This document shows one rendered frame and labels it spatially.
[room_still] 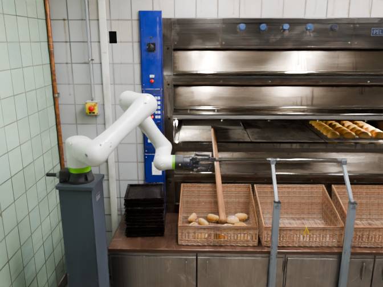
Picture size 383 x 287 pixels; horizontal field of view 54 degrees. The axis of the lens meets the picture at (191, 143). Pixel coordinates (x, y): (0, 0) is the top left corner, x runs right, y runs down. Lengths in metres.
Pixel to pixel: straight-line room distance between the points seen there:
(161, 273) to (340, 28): 2.15
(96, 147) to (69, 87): 1.13
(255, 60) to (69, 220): 1.68
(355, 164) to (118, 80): 1.94
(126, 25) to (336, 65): 1.54
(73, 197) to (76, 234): 0.22
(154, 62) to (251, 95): 0.76
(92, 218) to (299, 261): 1.43
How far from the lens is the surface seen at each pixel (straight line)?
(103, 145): 1.95
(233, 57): 2.84
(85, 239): 2.23
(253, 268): 2.75
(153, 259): 2.71
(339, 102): 3.02
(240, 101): 2.85
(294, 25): 2.90
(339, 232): 2.80
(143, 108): 2.06
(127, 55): 2.86
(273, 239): 2.59
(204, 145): 2.92
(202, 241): 2.68
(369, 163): 3.24
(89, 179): 2.13
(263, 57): 2.86
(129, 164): 3.02
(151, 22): 2.80
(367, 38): 3.07
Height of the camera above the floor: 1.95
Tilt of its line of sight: 15 degrees down
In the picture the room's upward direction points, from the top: straight up
